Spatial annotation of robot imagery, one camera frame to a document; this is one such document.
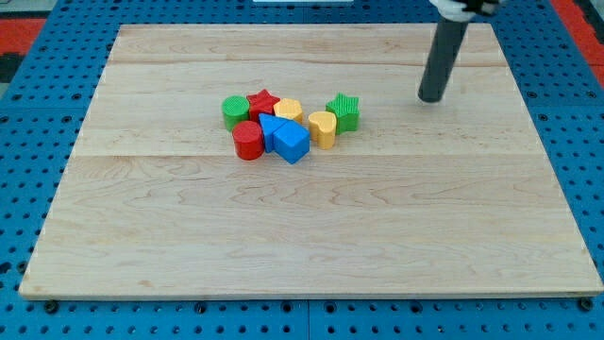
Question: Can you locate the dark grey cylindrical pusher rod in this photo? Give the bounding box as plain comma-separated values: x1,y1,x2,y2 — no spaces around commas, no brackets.
418,17,469,103

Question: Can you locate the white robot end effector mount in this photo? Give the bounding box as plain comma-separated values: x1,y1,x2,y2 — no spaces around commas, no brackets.
428,0,506,22

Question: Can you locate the green star block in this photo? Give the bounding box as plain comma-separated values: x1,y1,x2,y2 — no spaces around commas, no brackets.
326,93,360,135

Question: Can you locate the blue cube block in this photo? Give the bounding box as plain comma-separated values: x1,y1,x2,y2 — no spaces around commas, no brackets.
274,121,310,164

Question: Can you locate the red star block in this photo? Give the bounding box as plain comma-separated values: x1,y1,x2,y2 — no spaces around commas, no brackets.
246,89,280,123

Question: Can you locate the yellow heart block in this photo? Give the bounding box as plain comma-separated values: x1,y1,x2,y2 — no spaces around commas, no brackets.
308,111,337,149

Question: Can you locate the light wooden board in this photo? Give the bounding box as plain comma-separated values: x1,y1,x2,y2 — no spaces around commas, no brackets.
19,24,603,300

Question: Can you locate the yellow hexagon block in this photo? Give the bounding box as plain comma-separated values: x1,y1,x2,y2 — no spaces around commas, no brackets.
273,98,304,124

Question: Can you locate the blue triangle block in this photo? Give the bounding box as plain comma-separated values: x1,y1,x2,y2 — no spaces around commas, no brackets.
259,113,290,153

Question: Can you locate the green cylinder block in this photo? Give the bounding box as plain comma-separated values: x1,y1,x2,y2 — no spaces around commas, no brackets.
221,95,250,131

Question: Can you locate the red cylinder block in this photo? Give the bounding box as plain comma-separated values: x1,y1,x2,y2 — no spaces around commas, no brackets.
232,121,264,161

